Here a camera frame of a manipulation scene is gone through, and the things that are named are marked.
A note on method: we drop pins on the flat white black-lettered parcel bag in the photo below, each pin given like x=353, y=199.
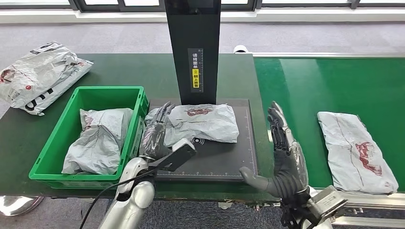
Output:
x=61, y=91

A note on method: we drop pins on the crumpled white parcel bag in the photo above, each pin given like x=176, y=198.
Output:
x=41, y=71

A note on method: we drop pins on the grey parcel bag red print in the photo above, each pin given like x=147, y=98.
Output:
x=205, y=126
x=351, y=151
x=95, y=148

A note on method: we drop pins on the white table foot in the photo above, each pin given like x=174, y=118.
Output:
x=225, y=205

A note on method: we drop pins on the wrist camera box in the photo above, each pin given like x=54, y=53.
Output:
x=177, y=155
x=327, y=202

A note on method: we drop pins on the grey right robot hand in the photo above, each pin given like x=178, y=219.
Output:
x=289, y=155

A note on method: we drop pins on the white window sill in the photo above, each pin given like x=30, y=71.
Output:
x=95, y=15

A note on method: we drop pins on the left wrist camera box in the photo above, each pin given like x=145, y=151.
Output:
x=177, y=155

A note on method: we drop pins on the green plastic crate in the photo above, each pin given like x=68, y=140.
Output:
x=104, y=94

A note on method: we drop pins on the black yellow column label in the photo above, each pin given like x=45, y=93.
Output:
x=195, y=71

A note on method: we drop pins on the dark window frame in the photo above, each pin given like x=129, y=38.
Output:
x=101, y=7

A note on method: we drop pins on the shiny chrome round foot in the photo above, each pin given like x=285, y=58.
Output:
x=19, y=205

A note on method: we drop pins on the black scanner column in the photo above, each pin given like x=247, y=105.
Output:
x=193, y=31

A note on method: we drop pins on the aluminium conveyor frame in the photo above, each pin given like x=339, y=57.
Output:
x=373, y=202

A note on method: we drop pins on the green conveyor belt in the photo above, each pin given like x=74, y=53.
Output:
x=300, y=88

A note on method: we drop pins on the black scanner base plate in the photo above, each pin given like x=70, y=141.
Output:
x=221, y=161

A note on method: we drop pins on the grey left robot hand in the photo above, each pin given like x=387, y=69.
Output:
x=153, y=139

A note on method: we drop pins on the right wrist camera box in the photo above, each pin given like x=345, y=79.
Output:
x=327, y=202

